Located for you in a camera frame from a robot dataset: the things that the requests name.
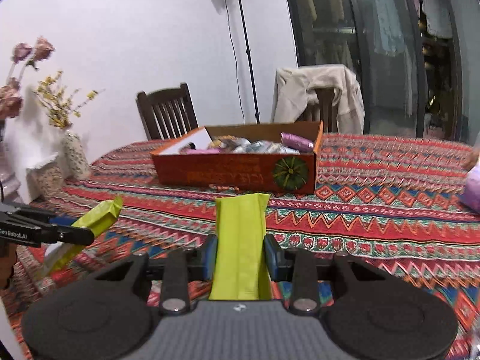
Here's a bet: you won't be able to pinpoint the dried pink flowers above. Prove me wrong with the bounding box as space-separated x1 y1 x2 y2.
0 37 56 121

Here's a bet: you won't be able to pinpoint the white hanging garment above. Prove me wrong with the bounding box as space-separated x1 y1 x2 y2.
424 0 455 40

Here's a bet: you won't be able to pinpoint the purple tissue pack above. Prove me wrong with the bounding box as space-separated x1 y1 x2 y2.
463 157 480 213

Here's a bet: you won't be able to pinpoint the long green snack packet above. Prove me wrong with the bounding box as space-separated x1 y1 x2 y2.
208 192 271 301

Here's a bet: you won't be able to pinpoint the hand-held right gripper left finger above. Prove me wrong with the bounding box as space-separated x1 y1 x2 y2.
94 233 219 316

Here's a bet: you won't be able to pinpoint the small floral vase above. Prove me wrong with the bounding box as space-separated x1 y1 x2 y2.
62 130 92 181

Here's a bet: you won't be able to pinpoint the person's left hand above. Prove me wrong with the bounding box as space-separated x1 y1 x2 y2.
0 266 15 290

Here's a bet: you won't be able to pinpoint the dark wooden chair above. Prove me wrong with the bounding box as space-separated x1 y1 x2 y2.
305 88 339 134
136 82 199 141

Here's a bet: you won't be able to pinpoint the small green snack packet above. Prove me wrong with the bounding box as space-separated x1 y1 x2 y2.
44 196 124 276

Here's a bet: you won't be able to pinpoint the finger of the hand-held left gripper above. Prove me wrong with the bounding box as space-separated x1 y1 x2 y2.
0 200 76 230
39 227 95 247

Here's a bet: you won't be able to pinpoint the sliding glass door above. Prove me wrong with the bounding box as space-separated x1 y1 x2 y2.
280 0 480 145

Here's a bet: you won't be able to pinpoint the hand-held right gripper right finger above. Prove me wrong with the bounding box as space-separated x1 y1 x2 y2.
263 233 392 316

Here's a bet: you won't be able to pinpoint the light blue hanging shirt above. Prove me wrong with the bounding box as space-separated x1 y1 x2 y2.
371 0 406 58

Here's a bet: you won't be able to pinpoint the beige jacket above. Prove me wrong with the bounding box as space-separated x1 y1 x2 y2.
271 64 365 135

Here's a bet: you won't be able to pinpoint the black light cable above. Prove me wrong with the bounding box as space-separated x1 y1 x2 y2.
220 0 247 124

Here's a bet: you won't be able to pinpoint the patterned red tablecloth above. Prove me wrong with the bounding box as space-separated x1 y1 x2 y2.
0 132 480 360

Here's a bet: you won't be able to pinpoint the orange cardboard box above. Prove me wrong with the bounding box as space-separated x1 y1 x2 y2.
150 121 324 195

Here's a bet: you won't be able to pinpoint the pile of snack packets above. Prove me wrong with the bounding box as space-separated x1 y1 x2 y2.
180 132 316 155

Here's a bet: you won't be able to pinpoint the speckled glass jar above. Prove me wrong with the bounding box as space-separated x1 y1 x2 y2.
28 154 65 200

